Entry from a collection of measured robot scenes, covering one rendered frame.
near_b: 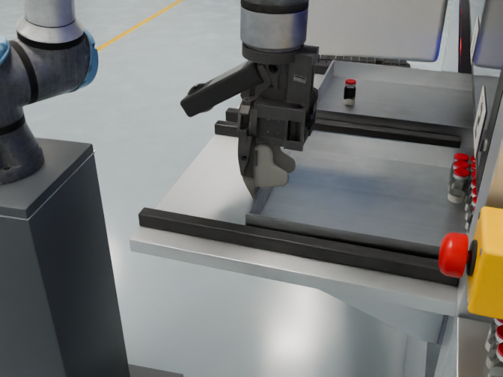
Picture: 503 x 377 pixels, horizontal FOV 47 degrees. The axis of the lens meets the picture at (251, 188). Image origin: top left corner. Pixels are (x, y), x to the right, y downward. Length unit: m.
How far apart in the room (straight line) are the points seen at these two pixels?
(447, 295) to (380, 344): 1.17
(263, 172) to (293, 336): 1.16
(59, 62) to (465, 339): 0.80
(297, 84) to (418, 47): 0.97
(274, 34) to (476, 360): 0.39
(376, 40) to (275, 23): 0.98
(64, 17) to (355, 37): 0.81
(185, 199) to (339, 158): 0.26
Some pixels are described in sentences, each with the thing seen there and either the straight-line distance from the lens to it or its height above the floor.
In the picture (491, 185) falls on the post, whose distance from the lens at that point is 0.58.
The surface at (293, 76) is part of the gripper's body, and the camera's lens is 0.67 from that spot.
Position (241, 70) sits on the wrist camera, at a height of 1.09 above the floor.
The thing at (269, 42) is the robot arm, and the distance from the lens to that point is 0.64.
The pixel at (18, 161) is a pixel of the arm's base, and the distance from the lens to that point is 1.11.
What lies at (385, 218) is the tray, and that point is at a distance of 0.79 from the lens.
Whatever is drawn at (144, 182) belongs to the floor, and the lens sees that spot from 2.60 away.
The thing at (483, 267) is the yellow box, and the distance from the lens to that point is 0.52.
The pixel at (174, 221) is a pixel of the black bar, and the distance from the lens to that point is 0.74.
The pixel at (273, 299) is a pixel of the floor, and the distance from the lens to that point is 1.95.
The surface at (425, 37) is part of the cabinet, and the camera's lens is 1.61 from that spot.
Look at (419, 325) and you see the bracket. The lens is 0.83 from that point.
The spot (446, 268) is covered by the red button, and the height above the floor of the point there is 0.99.
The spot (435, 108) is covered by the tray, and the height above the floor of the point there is 0.88.
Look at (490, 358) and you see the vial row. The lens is 0.62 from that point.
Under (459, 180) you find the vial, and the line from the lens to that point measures 0.83.
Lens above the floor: 1.32
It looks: 32 degrees down
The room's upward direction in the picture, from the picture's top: straight up
